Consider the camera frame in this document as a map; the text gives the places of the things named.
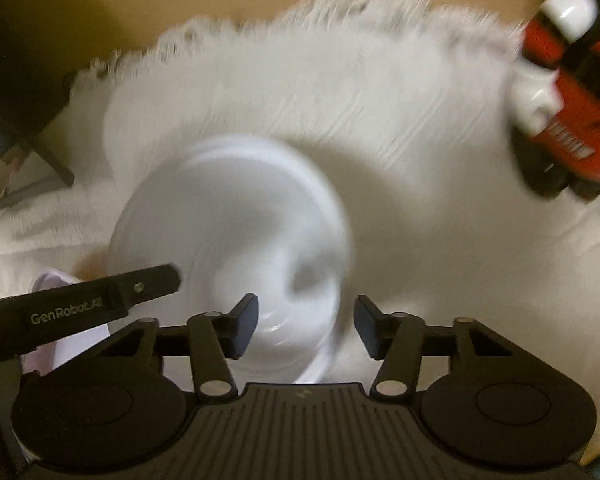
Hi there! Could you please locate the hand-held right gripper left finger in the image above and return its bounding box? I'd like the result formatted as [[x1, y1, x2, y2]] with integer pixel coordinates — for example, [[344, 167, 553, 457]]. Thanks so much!
[[100, 293, 260, 402]]

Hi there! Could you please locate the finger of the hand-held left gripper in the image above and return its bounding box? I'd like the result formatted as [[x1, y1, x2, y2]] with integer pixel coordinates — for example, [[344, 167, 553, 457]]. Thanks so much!
[[107, 263, 183, 313]]

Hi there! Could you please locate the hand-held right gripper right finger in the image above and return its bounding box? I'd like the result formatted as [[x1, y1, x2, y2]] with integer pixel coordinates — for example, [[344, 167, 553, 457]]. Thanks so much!
[[354, 294, 512, 402]]

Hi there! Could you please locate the black monitor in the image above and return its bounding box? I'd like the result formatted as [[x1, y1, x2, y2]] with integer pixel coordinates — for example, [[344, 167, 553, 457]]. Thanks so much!
[[0, 0, 131, 188]]

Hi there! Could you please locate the white plastic bowl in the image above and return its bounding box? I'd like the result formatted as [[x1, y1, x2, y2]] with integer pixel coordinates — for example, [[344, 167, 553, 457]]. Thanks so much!
[[106, 135, 354, 387]]

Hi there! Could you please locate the white fringed towel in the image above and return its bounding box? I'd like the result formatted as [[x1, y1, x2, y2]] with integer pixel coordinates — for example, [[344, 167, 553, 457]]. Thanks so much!
[[0, 0, 600, 463]]

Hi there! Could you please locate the red and black robot figure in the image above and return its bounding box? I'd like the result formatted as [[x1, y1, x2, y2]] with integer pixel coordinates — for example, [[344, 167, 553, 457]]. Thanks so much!
[[509, 0, 600, 203]]

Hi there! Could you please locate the pink rectangular plastic tray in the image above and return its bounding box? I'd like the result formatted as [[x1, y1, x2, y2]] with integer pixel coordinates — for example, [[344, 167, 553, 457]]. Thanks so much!
[[21, 269, 115, 377]]

